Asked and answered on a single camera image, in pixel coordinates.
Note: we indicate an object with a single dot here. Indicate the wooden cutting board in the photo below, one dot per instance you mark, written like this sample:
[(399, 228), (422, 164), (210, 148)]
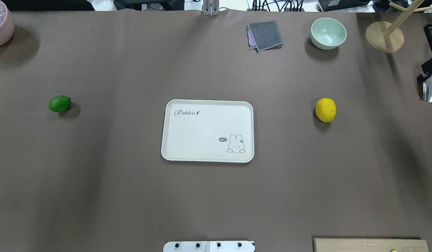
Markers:
[(369, 245)]

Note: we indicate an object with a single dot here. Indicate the purple cloth underneath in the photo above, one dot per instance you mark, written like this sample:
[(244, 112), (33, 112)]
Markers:
[(252, 44)]

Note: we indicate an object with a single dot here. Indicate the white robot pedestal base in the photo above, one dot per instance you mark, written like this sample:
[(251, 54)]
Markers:
[(210, 246)]

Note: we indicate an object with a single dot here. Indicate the pink bowl with ice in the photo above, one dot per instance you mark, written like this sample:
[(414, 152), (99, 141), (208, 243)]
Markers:
[(7, 24)]

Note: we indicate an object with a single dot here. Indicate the green lime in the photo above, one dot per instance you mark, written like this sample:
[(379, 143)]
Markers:
[(60, 104)]

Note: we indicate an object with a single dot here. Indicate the yellow lemon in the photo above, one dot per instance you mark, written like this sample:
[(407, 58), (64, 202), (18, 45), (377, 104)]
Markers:
[(326, 110)]

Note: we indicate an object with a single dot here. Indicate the grey folded cloth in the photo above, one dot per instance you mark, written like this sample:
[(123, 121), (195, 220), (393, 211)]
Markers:
[(266, 35)]

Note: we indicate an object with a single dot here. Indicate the wooden mug tree stand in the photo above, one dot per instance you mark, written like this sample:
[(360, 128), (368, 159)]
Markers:
[(387, 37)]

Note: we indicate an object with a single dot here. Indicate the white rabbit tray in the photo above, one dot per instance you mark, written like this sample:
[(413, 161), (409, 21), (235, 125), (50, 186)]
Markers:
[(208, 131)]

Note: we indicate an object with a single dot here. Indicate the mint green bowl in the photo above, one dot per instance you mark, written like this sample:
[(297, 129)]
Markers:
[(328, 33)]

